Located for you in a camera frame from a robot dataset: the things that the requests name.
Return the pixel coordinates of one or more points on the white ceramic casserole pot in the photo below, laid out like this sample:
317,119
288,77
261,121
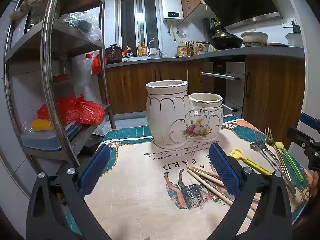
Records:
254,38

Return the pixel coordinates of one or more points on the white bowl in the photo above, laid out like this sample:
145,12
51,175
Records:
294,40

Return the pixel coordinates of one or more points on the spice shelf with bottles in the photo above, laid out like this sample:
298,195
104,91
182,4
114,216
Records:
213,25

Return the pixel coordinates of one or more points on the green plastic utensil yellow head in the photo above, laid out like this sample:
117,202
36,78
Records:
291,161

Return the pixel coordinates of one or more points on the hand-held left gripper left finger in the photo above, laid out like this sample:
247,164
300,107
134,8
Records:
96,170

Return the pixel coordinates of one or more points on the black wok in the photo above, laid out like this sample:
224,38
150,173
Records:
226,42

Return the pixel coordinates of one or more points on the steel spoon flower-shaped bowl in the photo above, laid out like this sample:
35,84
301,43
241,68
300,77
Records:
255,146

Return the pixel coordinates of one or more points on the person's right hand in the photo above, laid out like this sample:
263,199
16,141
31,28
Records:
316,183

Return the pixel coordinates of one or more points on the printed quilted table cloth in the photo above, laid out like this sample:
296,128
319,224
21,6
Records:
140,192

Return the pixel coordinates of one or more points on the wooden base cabinets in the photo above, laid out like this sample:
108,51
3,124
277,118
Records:
130,87

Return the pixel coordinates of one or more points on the brown dried goods bundle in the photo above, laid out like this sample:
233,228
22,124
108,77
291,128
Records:
27,5

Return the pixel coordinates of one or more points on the red plastic box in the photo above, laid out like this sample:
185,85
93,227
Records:
61,78

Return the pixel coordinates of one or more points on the black range hood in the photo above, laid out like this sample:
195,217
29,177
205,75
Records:
237,2

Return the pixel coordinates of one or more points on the wall socket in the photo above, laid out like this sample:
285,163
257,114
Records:
287,23

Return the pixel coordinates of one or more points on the yellow oil bottle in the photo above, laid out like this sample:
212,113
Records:
182,51

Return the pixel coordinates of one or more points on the grey blue board stack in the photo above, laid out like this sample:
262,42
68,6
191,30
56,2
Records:
50,137

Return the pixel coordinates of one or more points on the row of seasoning bottles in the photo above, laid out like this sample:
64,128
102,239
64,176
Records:
202,48

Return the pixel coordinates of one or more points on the built-in steel oven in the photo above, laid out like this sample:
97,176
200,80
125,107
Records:
232,85

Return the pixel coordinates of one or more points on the grey kitchen countertop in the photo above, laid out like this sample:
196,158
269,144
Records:
262,51

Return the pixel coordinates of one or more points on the orange-red printed plastic bag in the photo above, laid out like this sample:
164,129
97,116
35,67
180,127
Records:
96,63

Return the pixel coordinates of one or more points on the knife block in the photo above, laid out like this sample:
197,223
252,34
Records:
190,48

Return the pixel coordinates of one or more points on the dark red pressure cooker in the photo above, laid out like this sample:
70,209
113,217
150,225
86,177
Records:
113,55

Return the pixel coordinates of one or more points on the metal shelf rack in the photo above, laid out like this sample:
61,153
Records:
47,55

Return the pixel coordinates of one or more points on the clear plastic bag dark contents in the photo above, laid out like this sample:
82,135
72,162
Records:
82,25

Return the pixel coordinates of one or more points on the dark green appliance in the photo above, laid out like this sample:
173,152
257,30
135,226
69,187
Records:
296,28

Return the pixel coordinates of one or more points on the cream floral ceramic utensil holder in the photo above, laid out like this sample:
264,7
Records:
170,115

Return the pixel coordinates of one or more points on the gold fork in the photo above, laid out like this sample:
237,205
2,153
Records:
268,136

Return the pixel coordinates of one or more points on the white plastic bag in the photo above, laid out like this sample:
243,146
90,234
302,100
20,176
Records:
80,72

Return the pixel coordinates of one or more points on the white water heater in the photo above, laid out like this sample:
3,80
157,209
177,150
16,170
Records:
172,7

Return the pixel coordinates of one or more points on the kitchen window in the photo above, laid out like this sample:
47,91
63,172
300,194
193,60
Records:
127,25

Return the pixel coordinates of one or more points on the crumpled red plastic bag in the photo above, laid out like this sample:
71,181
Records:
75,110

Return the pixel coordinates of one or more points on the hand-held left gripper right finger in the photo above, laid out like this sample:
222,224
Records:
225,170

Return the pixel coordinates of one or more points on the amber liquid bottles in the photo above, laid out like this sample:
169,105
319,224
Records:
142,50

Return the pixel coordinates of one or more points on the yellow plastic item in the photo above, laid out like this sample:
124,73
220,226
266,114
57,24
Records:
41,125

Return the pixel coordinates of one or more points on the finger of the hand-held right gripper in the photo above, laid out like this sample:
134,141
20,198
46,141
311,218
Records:
310,120
300,136

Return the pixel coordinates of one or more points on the wooden chopstick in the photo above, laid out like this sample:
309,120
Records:
207,177
203,171
211,180
205,183

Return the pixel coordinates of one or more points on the steel faucet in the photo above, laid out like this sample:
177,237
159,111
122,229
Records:
151,47

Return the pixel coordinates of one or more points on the orange plastic item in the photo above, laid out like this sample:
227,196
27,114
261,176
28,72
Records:
127,52

